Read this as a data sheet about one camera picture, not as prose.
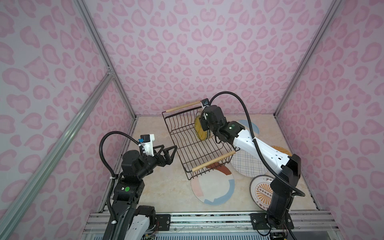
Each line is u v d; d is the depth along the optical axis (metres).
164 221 0.73
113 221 0.42
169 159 0.60
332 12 0.71
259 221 0.73
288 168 0.46
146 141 0.58
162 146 0.71
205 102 0.65
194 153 0.97
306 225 0.72
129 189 0.48
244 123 0.56
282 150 0.98
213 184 0.86
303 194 0.42
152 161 0.60
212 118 0.58
